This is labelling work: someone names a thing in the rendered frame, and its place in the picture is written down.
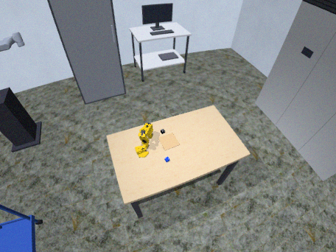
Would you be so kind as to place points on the tan flat mat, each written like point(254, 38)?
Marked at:
point(168, 141)

